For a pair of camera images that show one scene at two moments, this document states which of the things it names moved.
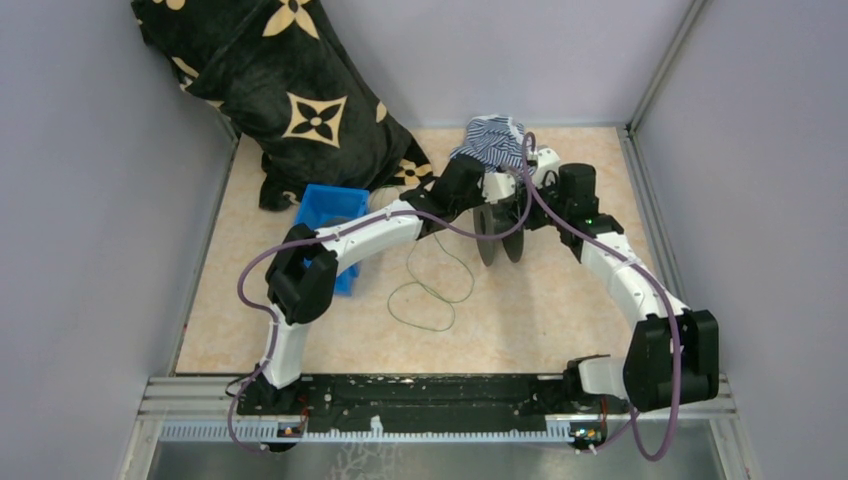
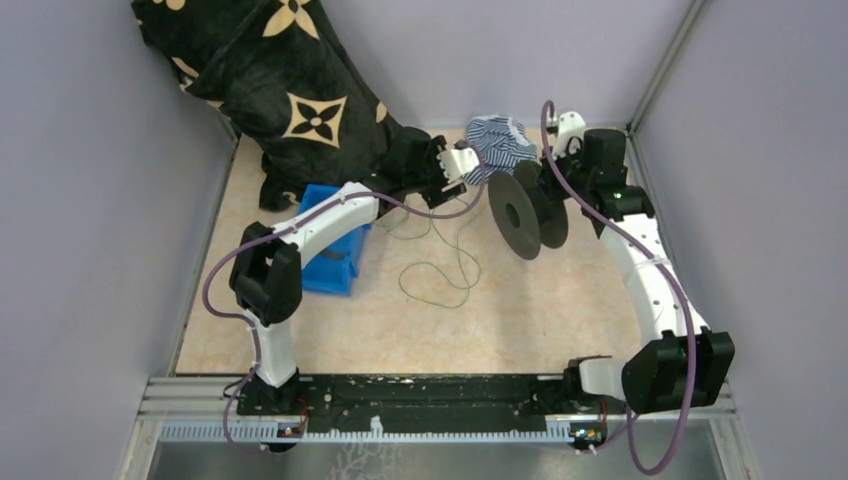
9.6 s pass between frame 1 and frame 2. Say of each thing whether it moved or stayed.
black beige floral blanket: stayed
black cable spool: moved
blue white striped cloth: stayed
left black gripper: moved
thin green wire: moved
